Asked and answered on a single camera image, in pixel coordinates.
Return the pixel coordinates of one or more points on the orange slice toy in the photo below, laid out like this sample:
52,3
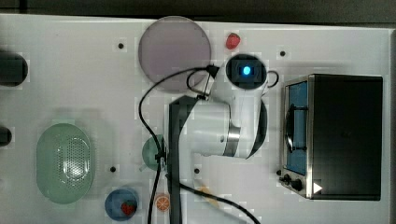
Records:
162,202

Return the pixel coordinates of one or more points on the blue small plate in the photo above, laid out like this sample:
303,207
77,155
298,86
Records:
116,198

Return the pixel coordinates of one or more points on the light green strainer basket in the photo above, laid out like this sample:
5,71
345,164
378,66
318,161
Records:
64,170

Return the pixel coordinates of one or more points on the black object lower left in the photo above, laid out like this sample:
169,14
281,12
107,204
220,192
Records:
5,136

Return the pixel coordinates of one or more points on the silver toaster oven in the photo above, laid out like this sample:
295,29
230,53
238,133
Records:
332,137

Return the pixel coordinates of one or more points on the red strawberry on blue plate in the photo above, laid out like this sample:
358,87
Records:
128,208

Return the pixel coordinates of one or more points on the red strawberry on table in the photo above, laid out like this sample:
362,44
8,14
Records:
232,41

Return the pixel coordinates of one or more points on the black object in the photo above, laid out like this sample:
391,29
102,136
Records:
5,136
13,69

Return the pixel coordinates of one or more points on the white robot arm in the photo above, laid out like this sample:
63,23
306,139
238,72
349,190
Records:
230,122

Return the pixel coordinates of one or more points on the black object upper left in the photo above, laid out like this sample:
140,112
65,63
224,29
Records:
13,69

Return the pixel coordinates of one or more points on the grey round plate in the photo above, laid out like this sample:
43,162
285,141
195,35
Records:
172,44

